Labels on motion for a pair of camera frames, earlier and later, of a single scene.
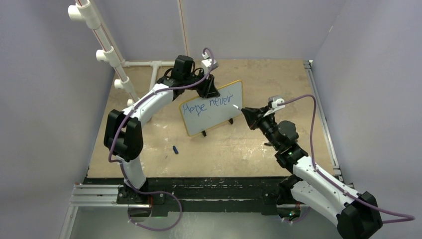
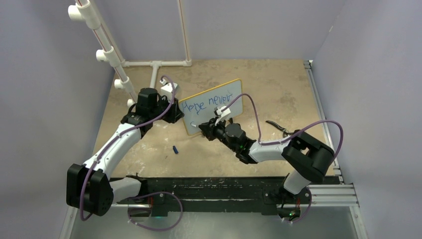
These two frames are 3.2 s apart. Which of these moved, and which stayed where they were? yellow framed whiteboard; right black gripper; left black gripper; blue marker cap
Moved: right black gripper; left black gripper
Stayed: yellow framed whiteboard; blue marker cap
